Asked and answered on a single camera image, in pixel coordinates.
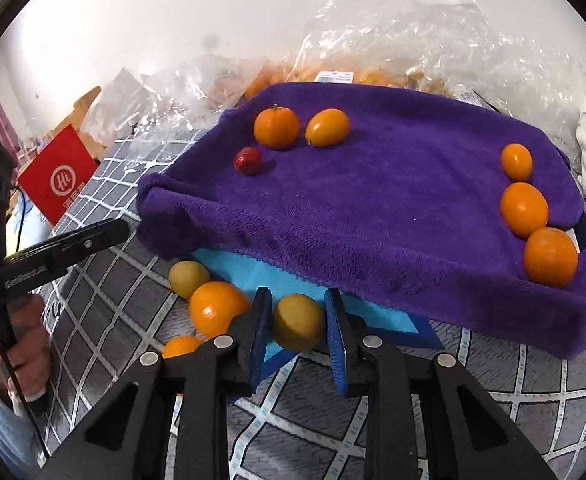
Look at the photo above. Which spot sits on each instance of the orange tangerine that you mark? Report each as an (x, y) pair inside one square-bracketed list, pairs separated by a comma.
[(550, 256), (218, 308), (524, 209), (182, 347), (516, 161)]

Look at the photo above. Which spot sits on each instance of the blue mat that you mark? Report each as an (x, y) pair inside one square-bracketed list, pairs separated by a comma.
[(283, 280)]

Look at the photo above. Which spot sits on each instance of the person's left hand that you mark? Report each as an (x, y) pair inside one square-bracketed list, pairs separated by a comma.
[(30, 335)]

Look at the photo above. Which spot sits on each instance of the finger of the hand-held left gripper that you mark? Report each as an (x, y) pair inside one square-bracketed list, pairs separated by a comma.
[(88, 242)]

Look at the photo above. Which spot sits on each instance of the white plastic bag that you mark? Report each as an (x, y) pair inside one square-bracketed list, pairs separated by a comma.
[(118, 90)]

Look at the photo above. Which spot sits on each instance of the tangerine with green stem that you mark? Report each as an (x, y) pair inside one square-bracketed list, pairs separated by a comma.
[(276, 126)]

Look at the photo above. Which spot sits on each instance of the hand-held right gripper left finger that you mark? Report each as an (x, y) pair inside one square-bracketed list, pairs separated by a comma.
[(262, 332)]

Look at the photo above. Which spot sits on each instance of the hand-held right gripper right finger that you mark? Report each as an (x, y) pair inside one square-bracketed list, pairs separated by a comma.
[(335, 342)]

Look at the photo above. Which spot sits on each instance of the purple towel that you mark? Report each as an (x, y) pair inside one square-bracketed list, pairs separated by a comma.
[(373, 220)]

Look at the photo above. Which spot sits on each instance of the red paper bag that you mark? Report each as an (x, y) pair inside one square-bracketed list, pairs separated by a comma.
[(58, 180)]

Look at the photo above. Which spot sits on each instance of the grey checked bedsheet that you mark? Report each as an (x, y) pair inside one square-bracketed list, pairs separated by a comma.
[(498, 400)]

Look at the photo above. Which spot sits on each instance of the clear plastic bag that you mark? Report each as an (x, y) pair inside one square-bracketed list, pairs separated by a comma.
[(198, 85)]

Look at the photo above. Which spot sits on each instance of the oval yellow-orange citrus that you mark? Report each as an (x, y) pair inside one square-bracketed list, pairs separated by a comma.
[(327, 127)]

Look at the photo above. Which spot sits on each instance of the yellow-green round fruit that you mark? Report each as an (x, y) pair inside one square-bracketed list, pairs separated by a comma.
[(298, 329), (189, 279)]

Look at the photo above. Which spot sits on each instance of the crumpled clear plastic wrap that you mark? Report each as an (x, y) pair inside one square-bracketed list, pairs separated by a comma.
[(448, 45)]

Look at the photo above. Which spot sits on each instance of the small red fruit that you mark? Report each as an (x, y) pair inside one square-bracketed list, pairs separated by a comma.
[(247, 160)]

